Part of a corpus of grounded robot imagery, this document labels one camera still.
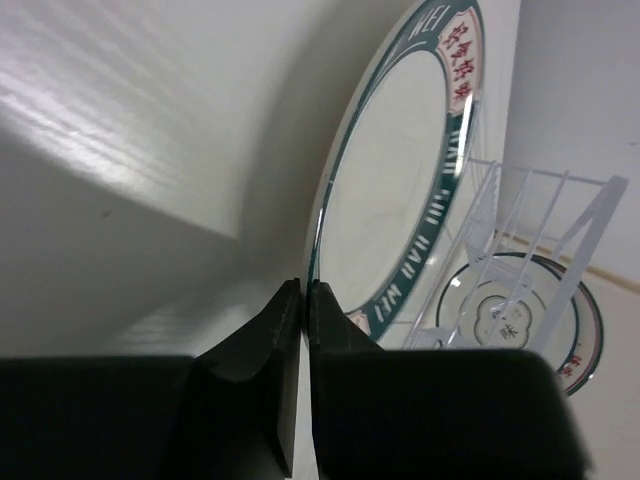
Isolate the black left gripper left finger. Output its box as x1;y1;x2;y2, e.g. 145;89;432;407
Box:
1;279;300;479

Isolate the green rimmed lettered plate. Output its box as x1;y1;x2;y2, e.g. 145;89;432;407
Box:
305;1;485;349

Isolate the white plate quatrefoil emblem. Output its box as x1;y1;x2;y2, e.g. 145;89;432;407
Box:
435;254;561;349

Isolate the white wire dish rack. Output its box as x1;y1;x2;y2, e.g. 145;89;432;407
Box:
403;162;628;354

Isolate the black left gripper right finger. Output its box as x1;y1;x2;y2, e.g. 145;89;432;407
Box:
307;282;591;479

